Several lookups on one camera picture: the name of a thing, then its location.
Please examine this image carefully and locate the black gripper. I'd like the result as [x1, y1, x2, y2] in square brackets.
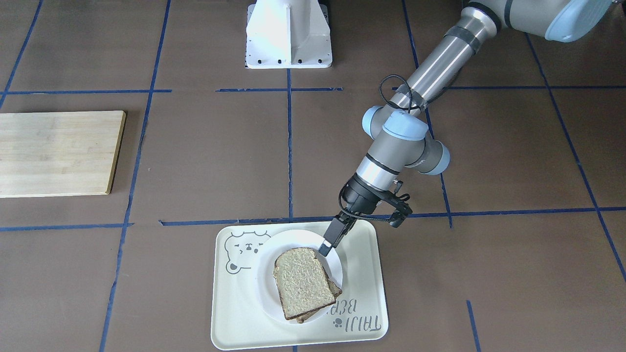
[318, 174, 387, 257]

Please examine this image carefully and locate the bread slice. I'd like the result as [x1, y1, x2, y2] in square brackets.
[273, 247, 337, 321]

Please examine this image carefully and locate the white round plate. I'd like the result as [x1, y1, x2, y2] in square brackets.
[253, 229, 343, 325]

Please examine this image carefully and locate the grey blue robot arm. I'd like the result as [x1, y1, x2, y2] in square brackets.
[318, 0, 613, 256]

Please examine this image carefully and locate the bottom toast slice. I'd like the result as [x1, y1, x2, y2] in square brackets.
[296, 279, 342, 324]

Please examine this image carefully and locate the cream bear tray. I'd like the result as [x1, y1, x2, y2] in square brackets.
[211, 220, 389, 351]

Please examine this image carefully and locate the wooden cutting board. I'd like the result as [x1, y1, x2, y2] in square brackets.
[0, 110, 126, 198]

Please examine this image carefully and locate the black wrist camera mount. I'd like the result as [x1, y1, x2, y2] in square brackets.
[381, 179, 413, 229]

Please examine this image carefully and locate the white pedestal column base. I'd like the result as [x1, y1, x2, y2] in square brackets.
[245, 0, 333, 69]

